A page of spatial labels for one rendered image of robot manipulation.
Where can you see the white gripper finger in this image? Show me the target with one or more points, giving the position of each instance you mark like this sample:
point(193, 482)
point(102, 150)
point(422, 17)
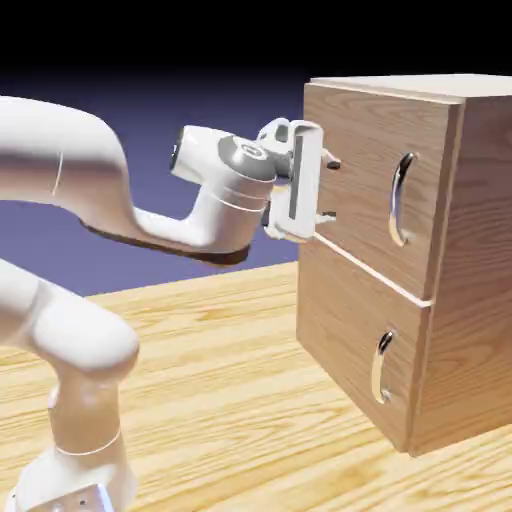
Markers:
point(327, 217)
point(332, 162)

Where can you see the light wood cabinet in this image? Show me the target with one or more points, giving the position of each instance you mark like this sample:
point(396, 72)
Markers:
point(472, 260)

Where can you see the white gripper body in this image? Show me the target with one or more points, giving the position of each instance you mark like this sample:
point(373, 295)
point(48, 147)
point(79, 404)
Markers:
point(308, 180)

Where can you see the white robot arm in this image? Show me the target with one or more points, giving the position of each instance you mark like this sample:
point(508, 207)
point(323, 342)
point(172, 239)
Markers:
point(100, 172)

